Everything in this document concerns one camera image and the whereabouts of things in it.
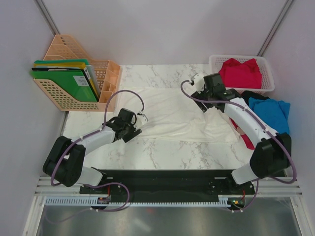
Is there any white t shirt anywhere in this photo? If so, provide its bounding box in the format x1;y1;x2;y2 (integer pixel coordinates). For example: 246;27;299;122
117;87;239;143

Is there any white slotted cable duct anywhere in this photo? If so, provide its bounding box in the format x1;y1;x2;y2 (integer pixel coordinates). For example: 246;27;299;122
45;195;232;207

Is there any red t shirt in basket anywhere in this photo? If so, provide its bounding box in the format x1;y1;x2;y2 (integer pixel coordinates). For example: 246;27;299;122
219;58;262;89

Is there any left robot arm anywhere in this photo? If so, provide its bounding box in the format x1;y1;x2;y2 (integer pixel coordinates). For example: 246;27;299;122
43;108;148;193

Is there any blue t shirt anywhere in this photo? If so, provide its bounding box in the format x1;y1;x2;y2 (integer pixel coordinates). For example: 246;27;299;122
249;98;290;134

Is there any red t shirt on table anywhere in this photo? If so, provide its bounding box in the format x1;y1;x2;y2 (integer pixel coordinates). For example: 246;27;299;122
230;119;255;150

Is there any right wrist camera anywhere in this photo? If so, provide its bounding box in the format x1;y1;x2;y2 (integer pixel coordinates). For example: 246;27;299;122
190;73;205;93

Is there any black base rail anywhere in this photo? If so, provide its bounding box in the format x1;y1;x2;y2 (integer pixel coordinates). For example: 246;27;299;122
80;170;254;202

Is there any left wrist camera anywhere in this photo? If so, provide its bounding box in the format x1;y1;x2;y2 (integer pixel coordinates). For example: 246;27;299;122
134;113;148;129

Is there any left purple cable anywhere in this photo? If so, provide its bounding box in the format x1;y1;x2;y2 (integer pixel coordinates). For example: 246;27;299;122
45;89;145;224

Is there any peach plastic file organizer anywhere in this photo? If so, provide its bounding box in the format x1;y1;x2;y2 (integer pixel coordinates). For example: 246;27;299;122
31;34;122;112

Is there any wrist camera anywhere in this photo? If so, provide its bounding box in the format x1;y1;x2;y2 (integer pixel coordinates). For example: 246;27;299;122
190;73;205;93
134;113;148;129

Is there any black t shirt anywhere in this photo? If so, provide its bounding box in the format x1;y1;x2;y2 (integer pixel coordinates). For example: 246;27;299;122
241;90;269;103

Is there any green file folder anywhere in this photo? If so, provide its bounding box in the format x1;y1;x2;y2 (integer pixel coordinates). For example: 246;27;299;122
31;58;99;102

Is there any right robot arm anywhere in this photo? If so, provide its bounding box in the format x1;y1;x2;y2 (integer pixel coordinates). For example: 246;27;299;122
188;73;297;194

